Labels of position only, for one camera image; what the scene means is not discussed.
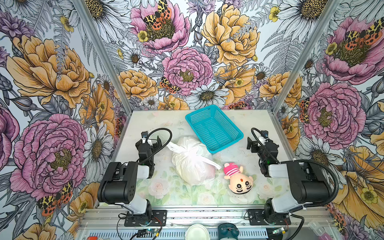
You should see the pink plush doll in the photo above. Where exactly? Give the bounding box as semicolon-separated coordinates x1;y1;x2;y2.
224;163;254;195

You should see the clear plastic box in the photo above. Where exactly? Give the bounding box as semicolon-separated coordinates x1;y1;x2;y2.
308;220;332;240

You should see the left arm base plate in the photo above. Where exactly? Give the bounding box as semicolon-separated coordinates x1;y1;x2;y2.
124;210;168;227

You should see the white round lid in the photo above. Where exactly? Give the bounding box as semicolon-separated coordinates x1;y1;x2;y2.
185;224;211;240

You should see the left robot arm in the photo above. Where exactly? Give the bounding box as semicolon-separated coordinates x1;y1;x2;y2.
97;132;162;217

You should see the dark green round container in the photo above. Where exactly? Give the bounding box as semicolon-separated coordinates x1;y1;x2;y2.
218;223;240;240

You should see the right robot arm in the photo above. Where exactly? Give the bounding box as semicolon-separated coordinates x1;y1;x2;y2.
247;128;341;225

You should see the teal plastic basket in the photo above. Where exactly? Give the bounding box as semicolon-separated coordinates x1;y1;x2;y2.
185;105;244;154

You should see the white plastic bag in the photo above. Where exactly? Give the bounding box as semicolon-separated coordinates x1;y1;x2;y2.
167;137;222;186

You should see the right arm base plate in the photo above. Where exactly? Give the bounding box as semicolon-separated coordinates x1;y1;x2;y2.
245;209;291;226

